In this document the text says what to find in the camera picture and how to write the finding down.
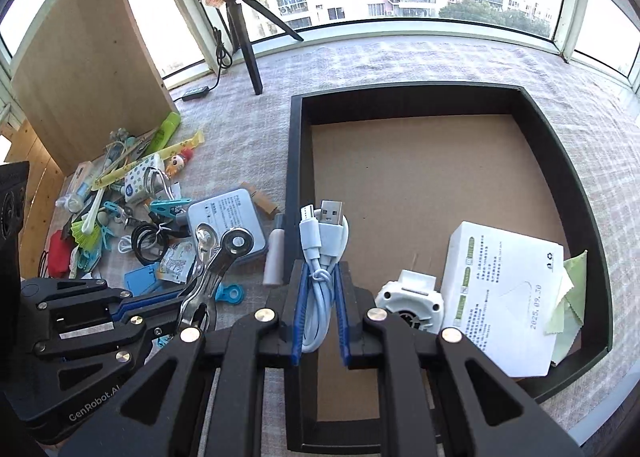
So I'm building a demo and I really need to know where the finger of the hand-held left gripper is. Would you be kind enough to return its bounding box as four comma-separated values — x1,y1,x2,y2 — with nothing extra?
32,304,216,380
20,277,188,333

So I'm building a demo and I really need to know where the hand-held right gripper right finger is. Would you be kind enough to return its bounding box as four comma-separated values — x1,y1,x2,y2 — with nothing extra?
336,259,586,457

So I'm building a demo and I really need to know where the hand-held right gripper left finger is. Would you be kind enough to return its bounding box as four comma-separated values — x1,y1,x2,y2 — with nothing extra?
57,259,308,457

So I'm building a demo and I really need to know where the light blue clothes peg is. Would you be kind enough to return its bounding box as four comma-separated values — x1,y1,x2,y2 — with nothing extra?
97,202,126,250

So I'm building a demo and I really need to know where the metal nail clipper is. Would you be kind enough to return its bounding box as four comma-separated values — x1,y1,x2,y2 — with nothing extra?
176,224,257,330

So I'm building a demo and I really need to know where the white USB cable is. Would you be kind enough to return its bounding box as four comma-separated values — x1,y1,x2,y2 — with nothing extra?
298,199,351,354

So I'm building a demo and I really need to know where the black box with cardboard bottom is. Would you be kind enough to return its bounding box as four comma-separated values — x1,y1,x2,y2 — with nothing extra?
285,82,615,455

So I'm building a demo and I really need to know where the blue card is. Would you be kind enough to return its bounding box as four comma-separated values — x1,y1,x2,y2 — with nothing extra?
123,264,166,298

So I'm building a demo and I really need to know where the printed snack sachet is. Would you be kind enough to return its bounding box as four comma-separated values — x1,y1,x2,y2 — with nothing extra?
159,242,196,283

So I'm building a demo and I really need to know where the pale pink tube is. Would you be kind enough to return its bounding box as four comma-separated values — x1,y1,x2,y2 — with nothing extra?
262,213,287,287

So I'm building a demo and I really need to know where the white round device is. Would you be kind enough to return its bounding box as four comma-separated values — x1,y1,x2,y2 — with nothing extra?
375,271,446,335

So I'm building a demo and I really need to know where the blue round tag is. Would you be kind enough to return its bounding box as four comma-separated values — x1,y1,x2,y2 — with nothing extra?
215,283,246,304

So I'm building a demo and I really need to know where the yellow green mesh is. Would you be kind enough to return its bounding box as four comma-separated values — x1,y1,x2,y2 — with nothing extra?
70,221,103,253

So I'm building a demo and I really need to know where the teal clothes peg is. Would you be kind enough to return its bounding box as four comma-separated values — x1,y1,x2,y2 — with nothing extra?
149,197,192,220

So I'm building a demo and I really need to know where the red pouch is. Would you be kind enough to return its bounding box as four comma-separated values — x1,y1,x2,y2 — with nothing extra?
47,231,76,274

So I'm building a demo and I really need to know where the brown wooden clothespin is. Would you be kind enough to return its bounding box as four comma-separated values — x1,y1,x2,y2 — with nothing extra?
239,181,278,218

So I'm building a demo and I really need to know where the white dotted tissue pack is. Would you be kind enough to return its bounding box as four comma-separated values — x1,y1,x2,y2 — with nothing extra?
122,153,166,205

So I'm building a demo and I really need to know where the small doll toy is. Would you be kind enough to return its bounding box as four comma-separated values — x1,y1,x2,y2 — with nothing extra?
165,147,196,182

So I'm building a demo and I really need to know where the white printed paper packet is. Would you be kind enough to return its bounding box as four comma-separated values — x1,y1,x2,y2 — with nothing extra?
442,221,566,378

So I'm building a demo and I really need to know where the yellow ruler strip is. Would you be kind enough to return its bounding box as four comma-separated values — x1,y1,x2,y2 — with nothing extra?
92,131,206,190

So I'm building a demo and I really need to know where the green tube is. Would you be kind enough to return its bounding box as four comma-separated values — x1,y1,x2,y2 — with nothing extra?
145,112,182,158

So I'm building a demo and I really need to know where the light green cloth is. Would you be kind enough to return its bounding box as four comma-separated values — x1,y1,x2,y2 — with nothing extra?
544,249,590,368

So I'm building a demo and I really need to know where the light wooden board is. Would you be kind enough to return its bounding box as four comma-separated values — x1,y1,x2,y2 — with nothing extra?
11,0,173,172

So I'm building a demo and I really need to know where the plaid tablecloth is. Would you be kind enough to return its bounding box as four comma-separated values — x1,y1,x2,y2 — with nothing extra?
100,34,640,457

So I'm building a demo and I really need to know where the black tripod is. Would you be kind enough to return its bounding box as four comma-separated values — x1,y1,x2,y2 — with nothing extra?
202,0,305,96

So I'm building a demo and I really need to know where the black hair tie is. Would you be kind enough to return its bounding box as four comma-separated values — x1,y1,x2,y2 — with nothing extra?
117,222,173,263

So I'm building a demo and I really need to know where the black cable with controller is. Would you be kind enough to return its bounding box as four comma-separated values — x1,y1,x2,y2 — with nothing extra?
181,0,233,102

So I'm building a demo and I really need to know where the white window frame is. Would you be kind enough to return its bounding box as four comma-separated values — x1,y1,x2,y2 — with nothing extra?
0,0,640,92

